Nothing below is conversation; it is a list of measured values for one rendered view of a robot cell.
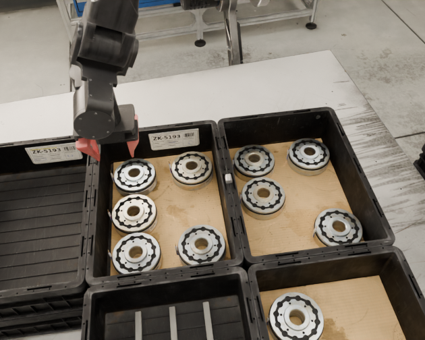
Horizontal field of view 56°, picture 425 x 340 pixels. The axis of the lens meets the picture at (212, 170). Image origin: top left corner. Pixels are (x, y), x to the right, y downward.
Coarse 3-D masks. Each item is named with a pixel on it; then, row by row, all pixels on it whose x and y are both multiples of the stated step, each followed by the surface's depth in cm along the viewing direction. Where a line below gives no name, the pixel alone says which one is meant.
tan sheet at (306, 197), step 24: (288, 144) 108; (288, 168) 102; (288, 192) 98; (312, 192) 97; (336, 192) 97; (288, 216) 93; (312, 216) 93; (264, 240) 89; (288, 240) 89; (312, 240) 89
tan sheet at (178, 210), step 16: (160, 160) 105; (160, 176) 102; (160, 192) 99; (176, 192) 98; (192, 192) 98; (208, 192) 98; (112, 208) 96; (160, 208) 96; (176, 208) 95; (192, 208) 95; (208, 208) 95; (112, 224) 93; (160, 224) 93; (176, 224) 93; (192, 224) 93; (208, 224) 92; (224, 224) 92; (112, 240) 90; (160, 240) 90; (176, 240) 90; (176, 256) 88; (112, 272) 86
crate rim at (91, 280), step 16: (144, 128) 99; (160, 128) 99; (176, 128) 99; (224, 160) 92; (96, 176) 90; (224, 176) 89; (96, 192) 87; (224, 192) 86; (96, 208) 84; (96, 224) 82; (240, 240) 78; (240, 256) 76; (144, 272) 75; (160, 272) 75; (176, 272) 75; (192, 272) 75
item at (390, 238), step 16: (288, 112) 101; (304, 112) 101; (320, 112) 101; (224, 128) 98; (336, 128) 98; (224, 144) 95; (352, 160) 90; (368, 192) 85; (240, 208) 83; (240, 224) 81; (384, 224) 80; (384, 240) 78; (256, 256) 76; (272, 256) 76; (288, 256) 76; (304, 256) 76
